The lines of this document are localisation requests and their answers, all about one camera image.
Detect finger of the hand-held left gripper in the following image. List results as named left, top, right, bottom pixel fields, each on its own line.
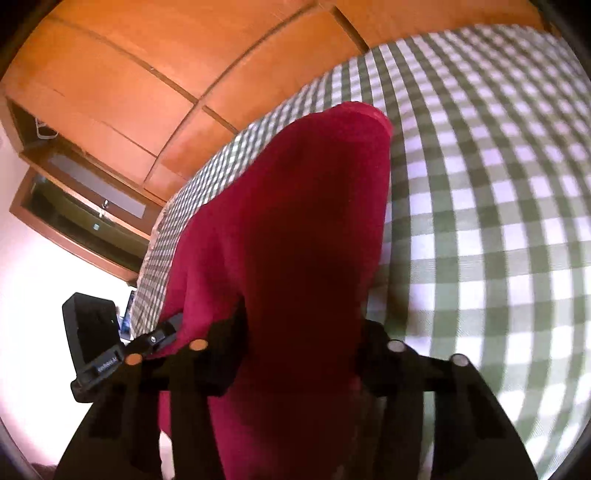
left=131, top=313, right=184, bottom=358

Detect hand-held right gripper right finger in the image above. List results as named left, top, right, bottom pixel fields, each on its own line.
left=355, top=320, right=539, bottom=480

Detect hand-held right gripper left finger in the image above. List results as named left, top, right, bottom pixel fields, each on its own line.
left=53, top=311, right=249, bottom=480

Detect red fleece top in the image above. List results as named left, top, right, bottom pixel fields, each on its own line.
left=157, top=102, right=395, bottom=480

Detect green checked bed sheet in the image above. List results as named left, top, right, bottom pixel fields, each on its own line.
left=129, top=23, right=591, bottom=480

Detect wooden wardrobe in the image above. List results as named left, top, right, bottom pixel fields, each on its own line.
left=0, top=0, right=546, bottom=206

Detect colourful wall pictures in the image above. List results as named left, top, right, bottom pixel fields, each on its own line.
left=117, top=290, right=138, bottom=344

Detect wooden wall shelf unit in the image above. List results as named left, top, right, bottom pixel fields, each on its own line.
left=8, top=138, right=162, bottom=283

